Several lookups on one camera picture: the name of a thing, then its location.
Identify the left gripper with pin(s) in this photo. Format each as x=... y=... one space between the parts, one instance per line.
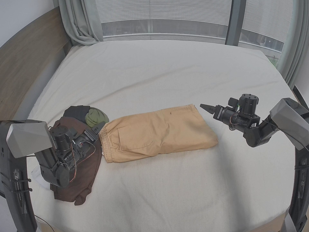
x=90 y=135

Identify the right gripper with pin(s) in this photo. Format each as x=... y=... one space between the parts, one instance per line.
x=222 y=113

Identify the tan shorts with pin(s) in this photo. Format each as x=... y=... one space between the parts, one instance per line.
x=157 y=132

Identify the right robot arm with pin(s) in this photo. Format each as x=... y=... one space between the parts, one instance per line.
x=258 y=135

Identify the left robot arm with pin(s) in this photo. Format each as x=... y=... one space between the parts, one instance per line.
x=14 y=190

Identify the bed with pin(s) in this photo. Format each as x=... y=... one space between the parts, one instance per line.
x=169 y=81

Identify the green garment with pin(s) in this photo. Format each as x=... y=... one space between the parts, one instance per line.
x=95 y=116

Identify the black garment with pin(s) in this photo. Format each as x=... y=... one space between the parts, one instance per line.
x=74 y=112

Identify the brown garment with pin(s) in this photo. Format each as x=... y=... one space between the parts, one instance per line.
x=82 y=177

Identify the grey-green curtain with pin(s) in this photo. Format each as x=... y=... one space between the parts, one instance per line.
x=79 y=16
x=297 y=45

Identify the window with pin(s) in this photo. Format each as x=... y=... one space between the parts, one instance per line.
x=169 y=8

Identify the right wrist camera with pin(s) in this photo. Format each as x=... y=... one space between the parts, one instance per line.
x=233 y=103

